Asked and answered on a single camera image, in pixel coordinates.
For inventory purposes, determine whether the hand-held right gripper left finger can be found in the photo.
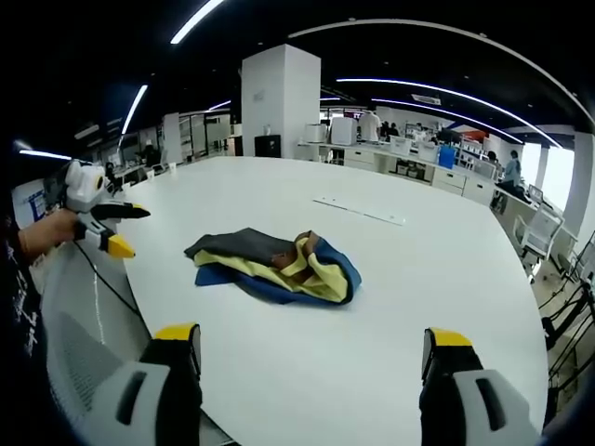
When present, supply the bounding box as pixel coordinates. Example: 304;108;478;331
79;322;204;446

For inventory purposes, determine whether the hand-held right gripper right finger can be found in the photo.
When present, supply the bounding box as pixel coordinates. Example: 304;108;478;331
418;327;543;446

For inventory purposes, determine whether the blue yellow grey garment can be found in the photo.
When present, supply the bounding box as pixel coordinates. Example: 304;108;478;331
183;227;363;308

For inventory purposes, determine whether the person's left hand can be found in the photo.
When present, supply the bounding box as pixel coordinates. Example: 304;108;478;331
18;208;80;261

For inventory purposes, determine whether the grey mesh chair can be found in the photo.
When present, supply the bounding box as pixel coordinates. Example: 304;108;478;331
40;236;154;419

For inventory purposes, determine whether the person's dark printed shirt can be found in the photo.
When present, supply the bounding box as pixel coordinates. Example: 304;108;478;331
0;185;61;446

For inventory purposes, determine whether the black metal stand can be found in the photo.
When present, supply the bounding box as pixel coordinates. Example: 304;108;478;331
538;241;595;387

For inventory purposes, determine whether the black cabinet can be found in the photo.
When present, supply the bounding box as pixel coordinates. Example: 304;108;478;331
254;134;283;159

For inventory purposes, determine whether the white office chair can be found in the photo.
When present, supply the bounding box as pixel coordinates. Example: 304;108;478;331
512;203;565;284

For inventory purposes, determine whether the white square pillar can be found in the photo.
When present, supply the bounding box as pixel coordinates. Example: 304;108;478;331
240;43;322;160

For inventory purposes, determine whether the white drawer cabinet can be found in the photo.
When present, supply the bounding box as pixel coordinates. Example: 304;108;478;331
431;166;467;198

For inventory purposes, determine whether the white strip on table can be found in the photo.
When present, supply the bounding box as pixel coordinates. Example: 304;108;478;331
311;196;407;227

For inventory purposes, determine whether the black cable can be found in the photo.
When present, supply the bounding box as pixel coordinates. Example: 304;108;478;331
73;241;152;335

